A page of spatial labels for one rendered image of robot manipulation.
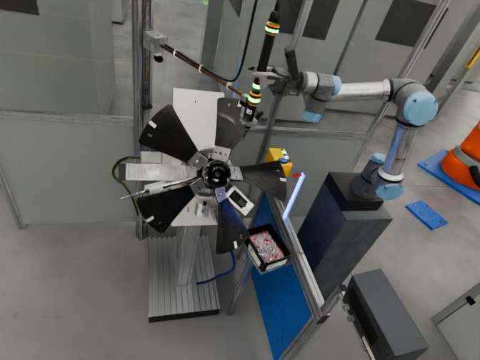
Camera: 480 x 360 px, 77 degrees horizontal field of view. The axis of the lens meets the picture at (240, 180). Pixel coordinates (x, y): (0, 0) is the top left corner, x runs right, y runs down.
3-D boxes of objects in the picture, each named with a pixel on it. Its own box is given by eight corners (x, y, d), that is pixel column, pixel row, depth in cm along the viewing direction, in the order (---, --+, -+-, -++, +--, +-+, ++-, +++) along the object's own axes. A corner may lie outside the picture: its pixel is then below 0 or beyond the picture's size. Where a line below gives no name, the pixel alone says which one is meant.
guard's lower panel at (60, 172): (18, 221, 226) (-24, 113, 168) (324, 213, 302) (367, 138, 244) (17, 224, 224) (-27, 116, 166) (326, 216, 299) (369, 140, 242)
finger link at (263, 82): (251, 91, 107) (273, 91, 111) (255, 74, 103) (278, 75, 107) (248, 86, 109) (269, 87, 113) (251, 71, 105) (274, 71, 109)
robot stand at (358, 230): (309, 271, 252) (366, 181, 189) (324, 306, 231) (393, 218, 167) (276, 273, 244) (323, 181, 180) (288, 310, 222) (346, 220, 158)
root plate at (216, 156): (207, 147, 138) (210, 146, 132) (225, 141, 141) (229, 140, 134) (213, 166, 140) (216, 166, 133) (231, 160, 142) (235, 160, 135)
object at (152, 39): (141, 47, 145) (141, 28, 139) (153, 46, 149) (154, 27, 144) (154, 55, 140) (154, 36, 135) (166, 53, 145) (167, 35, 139)
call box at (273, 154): (264, 161, 188) (268, 147, 182) (279, 161, 191) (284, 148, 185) (271, 178, 177) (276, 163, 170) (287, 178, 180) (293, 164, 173)
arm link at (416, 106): (390, 183, 157) (428, 81, 122) (401, 203, 146) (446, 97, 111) (366, 183, 158) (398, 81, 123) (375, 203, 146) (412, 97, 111)
